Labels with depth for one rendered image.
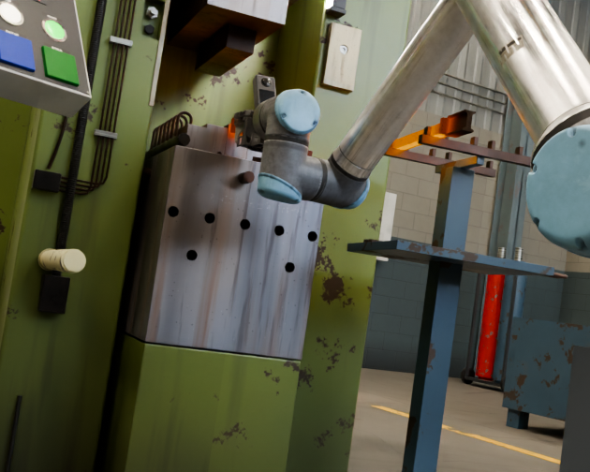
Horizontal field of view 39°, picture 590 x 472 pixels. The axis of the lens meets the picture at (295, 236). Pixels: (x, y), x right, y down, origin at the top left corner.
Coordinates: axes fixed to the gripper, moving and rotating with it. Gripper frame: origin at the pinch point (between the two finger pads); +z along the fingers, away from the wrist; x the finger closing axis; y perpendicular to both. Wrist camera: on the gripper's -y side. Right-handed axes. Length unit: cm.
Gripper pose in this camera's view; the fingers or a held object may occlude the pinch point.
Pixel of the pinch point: (243, 124)
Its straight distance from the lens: 201.2
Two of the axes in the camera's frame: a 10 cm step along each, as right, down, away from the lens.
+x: 9.2, 1.6, 3.6
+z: -3.7, 0.1, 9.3
